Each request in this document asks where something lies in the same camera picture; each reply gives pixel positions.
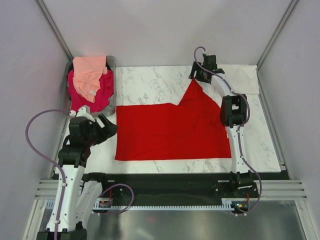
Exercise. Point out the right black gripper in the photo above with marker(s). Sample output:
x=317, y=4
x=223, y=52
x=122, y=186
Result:
x=195, y=67

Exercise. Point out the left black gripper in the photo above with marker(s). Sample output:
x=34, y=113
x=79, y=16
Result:
x=109, y=130

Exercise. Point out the red t shirt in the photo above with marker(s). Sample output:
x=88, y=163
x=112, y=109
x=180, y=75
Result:
x=188, y=130

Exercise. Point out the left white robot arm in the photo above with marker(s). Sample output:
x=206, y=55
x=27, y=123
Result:
x=76, y=194

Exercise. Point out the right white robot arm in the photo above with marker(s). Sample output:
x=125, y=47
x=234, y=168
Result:
x=234, y=114

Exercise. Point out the magenta t shirt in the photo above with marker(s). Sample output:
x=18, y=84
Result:
x=103, y=95

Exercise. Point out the folded white t shirt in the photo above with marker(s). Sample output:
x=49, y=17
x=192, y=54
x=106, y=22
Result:
x=242, y=78

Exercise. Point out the peach t shirt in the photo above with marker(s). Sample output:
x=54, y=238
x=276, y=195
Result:
x=87, y=73

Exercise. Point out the grey plastic bin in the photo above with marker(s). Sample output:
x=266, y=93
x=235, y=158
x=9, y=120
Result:
x=111, y=108

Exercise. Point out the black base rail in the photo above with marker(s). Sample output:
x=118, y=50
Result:
x=177, y=188

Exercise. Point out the white slotted cable duct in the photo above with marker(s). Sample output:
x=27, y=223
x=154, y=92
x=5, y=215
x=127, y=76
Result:
x=102, y=204

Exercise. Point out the right aluminium frame post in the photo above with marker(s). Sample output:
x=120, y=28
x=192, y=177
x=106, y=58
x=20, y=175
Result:
x=277, y=32

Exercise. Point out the aluminium frame post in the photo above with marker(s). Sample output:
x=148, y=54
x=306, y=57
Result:
x=277, y=32
x=54, y=28

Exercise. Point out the left aluminium frame post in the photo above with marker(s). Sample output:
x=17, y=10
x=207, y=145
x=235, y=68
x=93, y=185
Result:
x=54, y=28

